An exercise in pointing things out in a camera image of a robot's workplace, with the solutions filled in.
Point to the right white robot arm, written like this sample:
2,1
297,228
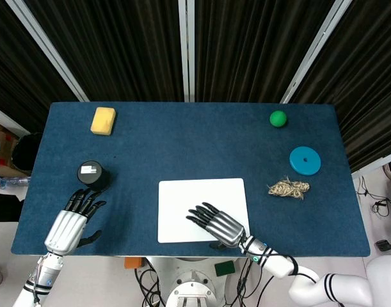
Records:
339,284

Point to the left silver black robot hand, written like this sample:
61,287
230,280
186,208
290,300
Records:
65,227

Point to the white partition frame post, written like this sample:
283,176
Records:
187,48
44,44
320,48

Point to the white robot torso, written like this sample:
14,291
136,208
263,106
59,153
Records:
192,284

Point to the cardboard box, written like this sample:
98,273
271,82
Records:
1,144

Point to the yellow sponge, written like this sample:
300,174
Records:
103,121

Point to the bundle of jute twine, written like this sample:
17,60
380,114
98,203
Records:
288,189

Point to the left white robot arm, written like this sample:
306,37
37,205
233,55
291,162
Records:
43,275

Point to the blue table cloth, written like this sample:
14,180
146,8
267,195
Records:
188,144

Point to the clear plastic bottle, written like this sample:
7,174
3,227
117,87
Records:
9,182

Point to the black mesh pen cup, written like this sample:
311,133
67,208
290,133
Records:
91,174

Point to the orange box under table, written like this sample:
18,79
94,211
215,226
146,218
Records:
133,262

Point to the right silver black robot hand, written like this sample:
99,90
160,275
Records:
225,228

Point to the blue round disc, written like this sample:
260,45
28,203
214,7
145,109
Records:
302,164

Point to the black device on floor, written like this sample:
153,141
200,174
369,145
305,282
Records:
386,245

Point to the white silver laptop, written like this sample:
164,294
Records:
182,198

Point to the green box under table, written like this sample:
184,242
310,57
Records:
224,268

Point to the green ball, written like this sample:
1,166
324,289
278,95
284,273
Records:
278,119

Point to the black waste bin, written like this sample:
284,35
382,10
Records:
25,153

